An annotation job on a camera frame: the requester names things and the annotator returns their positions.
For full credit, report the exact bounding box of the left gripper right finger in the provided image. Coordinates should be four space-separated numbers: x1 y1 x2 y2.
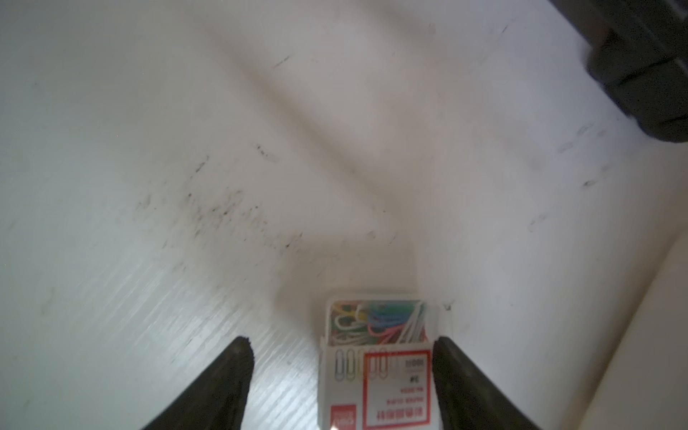
432 336 538 430

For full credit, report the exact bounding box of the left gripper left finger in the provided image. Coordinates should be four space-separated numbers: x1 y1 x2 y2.
144 336 255 430

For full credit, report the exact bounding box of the white plastic tray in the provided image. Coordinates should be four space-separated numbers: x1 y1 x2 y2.
580 234 687 429

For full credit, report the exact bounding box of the black tool case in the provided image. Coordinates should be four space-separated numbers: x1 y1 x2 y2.
553 0 687 143

